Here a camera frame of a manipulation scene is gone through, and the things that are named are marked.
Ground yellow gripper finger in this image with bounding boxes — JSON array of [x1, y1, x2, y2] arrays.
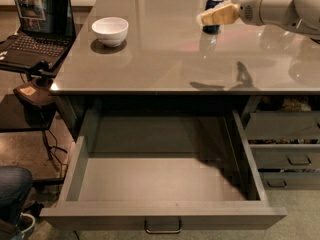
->
[[214, 0, 232, 8], [196, 3, 239, 26]]

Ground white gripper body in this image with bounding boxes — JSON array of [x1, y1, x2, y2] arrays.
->
[[238, 0, 267, 26]]

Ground blue pepsi can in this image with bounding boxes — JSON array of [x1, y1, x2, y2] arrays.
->
[[203, 0, 224, 34]]

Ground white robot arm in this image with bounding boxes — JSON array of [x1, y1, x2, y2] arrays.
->
[[196, 0, 320, 41]]

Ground grey middle right drawer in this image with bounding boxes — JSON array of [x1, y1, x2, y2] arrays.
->
[[250, 144, 320, 169]]

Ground grey lower right drawer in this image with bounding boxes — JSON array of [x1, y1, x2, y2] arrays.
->
[[260, 173, 320, 190]]

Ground open grey top drawer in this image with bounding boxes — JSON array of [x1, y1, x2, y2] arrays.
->
[[41, 110, 287, 231]]

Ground white ceramic bowl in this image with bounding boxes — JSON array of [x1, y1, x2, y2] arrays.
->
[[91, 17, 129, 47]]

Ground black laptop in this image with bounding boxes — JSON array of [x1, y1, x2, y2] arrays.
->
[[0, 0, 76, 72]]

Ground person in blue jeans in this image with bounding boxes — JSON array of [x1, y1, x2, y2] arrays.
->
[[0, 166, 34, 240]]

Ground metal drawer handle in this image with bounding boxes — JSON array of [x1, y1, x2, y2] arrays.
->
[[144, 218, 182, 235]]

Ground black floor cables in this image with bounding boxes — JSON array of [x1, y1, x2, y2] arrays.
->
[[41, 128, 69, 178]]

